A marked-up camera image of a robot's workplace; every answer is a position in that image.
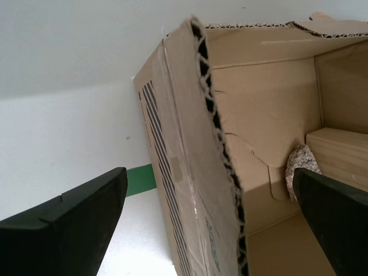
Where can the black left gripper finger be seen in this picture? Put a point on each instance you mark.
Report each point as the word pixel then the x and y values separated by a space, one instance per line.
pixel 57 238
pixel 342 224

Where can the light wooden block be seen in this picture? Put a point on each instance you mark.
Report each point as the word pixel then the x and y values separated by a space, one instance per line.
pixel 339 152

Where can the speckled beige rock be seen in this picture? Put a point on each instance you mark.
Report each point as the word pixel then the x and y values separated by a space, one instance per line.
pixel 302 158

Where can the brown cardboard box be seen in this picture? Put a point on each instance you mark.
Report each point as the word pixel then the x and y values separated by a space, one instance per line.
pixel 258 115

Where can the green tape strip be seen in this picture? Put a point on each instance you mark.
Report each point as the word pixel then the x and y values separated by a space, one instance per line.
pixel 141 179

